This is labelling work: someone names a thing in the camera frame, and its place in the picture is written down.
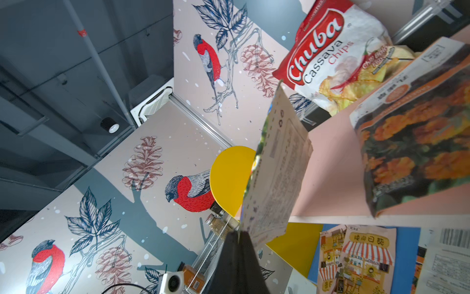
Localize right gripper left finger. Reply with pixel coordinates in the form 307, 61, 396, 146
203, 232, 240, 294

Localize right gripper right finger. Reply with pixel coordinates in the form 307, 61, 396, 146
238, 232, 270, 294

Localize blue flower seed bag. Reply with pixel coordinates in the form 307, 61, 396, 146
240, 85, 313, 250

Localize orange flower seed bag top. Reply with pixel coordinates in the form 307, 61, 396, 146
350, 37, 470, 216

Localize market stall bag lower left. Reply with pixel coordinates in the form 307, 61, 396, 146
317, 225, 346, 294

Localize market stall bag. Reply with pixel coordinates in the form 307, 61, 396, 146
329, 225, 397, 294
317, 225, 346, 294

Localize yellow two-tier shelf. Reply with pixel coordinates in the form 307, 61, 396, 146
209, 24, 470, 294

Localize white text seed bag lower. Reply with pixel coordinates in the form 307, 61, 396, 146
416, 229, 470, 294

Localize red Chuba chips bag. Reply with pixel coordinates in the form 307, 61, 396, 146
273, 1, 417, 116

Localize orange sauce jar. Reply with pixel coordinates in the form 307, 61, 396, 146
178, 262, 206, 294

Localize silver lid spice jar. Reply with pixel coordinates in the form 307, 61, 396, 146
206, 214, 230, 239

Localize black lid spice jar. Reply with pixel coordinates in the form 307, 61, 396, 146
210, 201, 225, 218

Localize white wire spice rack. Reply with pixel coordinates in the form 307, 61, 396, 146
192, 213, 239, 291

